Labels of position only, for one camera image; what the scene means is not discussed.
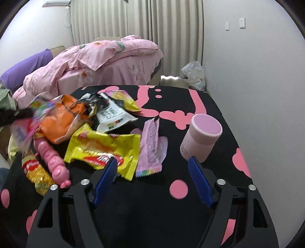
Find black crumpled wrapper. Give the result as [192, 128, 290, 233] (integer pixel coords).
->
[76, 93, 108, 117]

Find long pink wrapper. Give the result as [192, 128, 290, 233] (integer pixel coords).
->
[135, 118, 162, 178]

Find orange snack packet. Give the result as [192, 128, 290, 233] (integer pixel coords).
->
[39, 95, 87, 145]

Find colourful candy packet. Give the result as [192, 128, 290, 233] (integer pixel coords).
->
[11, 93, 58, 153]

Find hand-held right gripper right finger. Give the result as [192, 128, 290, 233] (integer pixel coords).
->
[188, 156, 280, 248]

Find yellow plastic bag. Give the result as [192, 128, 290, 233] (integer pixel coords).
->
[7, 136, 23, 165]

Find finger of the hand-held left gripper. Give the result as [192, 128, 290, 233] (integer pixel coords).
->
[0, 107, 34, 127]

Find white air conditioner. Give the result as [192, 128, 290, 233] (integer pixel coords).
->
[43, 0, 71, 7]

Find white plastic bag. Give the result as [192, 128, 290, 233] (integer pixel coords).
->
[181, 61, 206, 91]

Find pink cup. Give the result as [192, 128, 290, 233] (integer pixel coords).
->
[180, 114, 223, 163]

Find beige headboard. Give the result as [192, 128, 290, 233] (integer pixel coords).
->
[49, 45, 66, 58]

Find pink floral quilt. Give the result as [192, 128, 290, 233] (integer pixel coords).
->
[12, 35, 164, 108]

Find black pink patterned tablecloth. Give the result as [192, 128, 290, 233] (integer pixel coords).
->
[0, 85, 253, 248]

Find white pleated curtain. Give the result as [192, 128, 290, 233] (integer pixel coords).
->
[71, 0, 203, 79]

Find large yellow snack packet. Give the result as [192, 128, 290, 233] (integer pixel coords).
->
[64, 123, 142, 180]

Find green cloth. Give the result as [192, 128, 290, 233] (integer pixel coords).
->
[0, 82, 16, 111]

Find purple pillow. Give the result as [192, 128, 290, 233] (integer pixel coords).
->
[0, 49, 53, 92]

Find small yellow red packet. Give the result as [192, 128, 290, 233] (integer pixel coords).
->
[21, 150, 56, 196]

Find white milk carton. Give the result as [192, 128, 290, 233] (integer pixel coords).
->
[95, 93, 139, 133]

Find person's jeans leg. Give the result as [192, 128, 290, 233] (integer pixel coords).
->
[0, 168, 10, 189]

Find pink plastic toy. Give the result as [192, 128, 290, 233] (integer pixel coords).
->
[33, 138, 72, 189]

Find yellow and pink wrapper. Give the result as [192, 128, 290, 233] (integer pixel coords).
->
[105, 87, 142, 112]

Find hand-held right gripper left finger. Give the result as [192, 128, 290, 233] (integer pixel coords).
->
[26, 157, 118, 248]

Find translucent pink wrapper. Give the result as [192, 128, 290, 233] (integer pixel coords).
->
[157, 136, 168, 165]

